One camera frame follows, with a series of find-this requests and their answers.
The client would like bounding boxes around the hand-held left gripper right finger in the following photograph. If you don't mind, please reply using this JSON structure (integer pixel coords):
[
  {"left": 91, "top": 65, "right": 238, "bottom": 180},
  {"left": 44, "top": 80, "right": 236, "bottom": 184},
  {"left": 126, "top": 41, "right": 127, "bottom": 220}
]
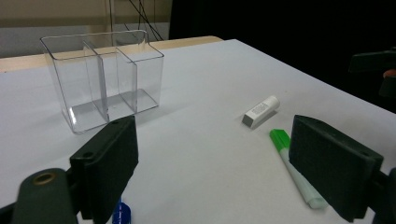
[{"left": 289, "top": 114, "right": 384, "bottom": 223}]

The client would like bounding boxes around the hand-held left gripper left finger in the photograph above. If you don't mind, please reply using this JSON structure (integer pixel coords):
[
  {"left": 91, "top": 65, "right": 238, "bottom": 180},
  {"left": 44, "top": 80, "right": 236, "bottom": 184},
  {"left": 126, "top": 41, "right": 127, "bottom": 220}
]
[{"left": 69, "top": 115, "right": 139, "bottom": 224}]

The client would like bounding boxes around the blue pen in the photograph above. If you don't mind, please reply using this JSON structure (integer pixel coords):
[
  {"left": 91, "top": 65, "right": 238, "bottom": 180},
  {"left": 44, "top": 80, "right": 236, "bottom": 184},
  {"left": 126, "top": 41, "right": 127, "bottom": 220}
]
[{"left": 111, "top": 197, "right": 133, "bottom": 224}]

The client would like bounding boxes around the green highlighter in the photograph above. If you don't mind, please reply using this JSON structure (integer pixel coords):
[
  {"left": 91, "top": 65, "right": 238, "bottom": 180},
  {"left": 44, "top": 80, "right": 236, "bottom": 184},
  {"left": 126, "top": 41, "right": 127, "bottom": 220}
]
[{"left": 269, "top": 128, "right": 330, "bottom": 210}]

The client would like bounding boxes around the white eraser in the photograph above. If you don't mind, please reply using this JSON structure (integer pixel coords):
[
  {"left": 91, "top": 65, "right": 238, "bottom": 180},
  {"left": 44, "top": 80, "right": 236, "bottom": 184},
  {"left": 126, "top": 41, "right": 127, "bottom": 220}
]
[{"left": 241, "top": 94, "right": 280, "bottom": 129}]

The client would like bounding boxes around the clear plastic desk organizer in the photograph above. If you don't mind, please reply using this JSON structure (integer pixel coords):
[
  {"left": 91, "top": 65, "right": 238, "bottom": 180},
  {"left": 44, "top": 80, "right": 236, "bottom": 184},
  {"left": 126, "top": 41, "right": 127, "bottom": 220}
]
[{"left": 39, "top": 29, "right": 165, "bottom": 134}]

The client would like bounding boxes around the bundle of black cables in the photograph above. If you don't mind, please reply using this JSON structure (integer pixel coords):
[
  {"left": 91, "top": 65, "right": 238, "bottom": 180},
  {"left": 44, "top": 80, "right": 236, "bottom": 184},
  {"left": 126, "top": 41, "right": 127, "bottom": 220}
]
[{"left": 106, "top": 0, "right": 165, "bottom": 42}]

